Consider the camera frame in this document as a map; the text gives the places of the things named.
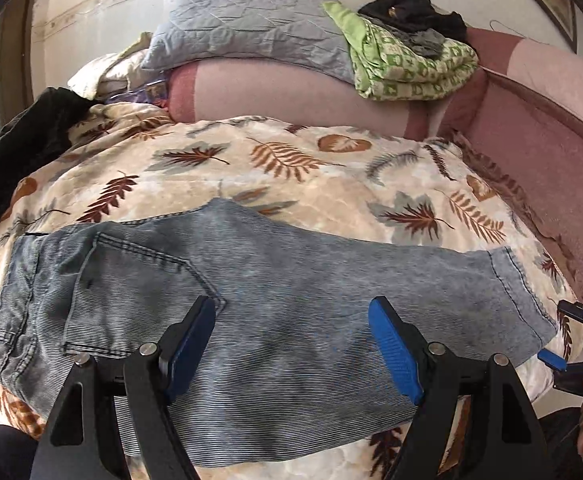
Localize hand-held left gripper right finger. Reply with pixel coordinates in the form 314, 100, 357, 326
368, 296, 562, 480

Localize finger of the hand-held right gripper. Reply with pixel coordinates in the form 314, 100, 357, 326
537, 351, 583, 397
555, 300, 583, 328

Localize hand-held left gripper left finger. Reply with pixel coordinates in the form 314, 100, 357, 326
30, 295, 217, 480

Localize gray-blue denim pants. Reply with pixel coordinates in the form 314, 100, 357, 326
0, 197, 558, 462

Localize person's dark clothing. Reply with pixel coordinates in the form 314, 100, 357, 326
531, 402, 583, 480

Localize cream leaf print blanket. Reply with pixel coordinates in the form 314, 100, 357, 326
0, 102, 579, 480

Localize dark jacket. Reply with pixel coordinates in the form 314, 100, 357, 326
0, 86, 95, 256

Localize purple patterned cloth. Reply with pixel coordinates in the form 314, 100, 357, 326
104, 80, 171, 110

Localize green patterned cloth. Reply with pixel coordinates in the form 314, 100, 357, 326
321, 1, 479, 100

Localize cream white cloth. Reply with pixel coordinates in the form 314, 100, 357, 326
66, 31, 172, 101

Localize gray cloth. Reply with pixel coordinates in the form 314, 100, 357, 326
395, 27, 446, 59

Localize gray quilted pillow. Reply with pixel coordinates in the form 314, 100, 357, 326
142, 0, 359, 83

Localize black garment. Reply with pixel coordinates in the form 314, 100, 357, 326
358, 0, 468, 43

